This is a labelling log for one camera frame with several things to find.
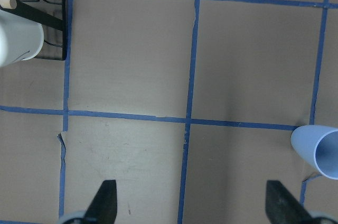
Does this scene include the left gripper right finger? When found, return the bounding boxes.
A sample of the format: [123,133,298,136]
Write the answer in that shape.
[265,180,317,223]

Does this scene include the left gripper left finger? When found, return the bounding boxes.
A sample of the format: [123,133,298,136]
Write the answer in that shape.
[83,180,117,224]

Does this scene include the light blue plastic cup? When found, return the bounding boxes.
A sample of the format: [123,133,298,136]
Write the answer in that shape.
[290,125,337,180]

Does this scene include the white mug inner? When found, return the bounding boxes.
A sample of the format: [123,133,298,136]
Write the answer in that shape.
[1,11,44,67]

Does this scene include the black wire mug rack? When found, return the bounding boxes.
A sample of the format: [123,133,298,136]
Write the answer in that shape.
[1,0,68,61]

